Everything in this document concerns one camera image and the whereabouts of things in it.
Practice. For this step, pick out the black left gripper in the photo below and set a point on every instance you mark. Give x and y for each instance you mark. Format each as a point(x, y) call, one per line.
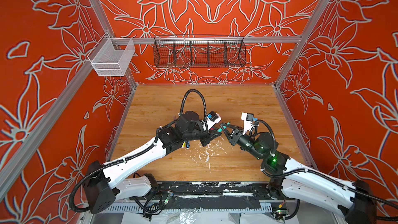
point(208, 135)

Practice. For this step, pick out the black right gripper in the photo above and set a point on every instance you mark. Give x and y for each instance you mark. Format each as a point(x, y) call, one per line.
point(237, 137)

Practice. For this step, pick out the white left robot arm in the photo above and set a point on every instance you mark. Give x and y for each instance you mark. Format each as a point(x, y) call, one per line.
point(105, 183)

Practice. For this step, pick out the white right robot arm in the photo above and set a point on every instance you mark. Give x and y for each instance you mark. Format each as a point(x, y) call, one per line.
point(292, 179)

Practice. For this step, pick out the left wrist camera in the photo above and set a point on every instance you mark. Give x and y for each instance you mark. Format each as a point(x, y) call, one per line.
point(212, 119)

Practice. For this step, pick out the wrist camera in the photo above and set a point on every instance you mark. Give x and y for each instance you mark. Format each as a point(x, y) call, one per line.
point(248, 120)
point(212, 119)

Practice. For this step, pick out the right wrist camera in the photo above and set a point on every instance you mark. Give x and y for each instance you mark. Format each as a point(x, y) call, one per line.
point(248, 120)

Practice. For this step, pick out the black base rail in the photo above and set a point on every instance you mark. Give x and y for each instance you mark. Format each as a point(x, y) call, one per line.
point(233, 196)

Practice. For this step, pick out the black wire basket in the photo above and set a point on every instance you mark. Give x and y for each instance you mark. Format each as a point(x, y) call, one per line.
point(200, 51)

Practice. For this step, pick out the aluminium right floor rail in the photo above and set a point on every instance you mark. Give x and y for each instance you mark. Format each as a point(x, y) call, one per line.
point(307, 157)

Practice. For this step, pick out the white wire basket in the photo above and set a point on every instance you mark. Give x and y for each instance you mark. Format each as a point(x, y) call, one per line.
point(112, 56)

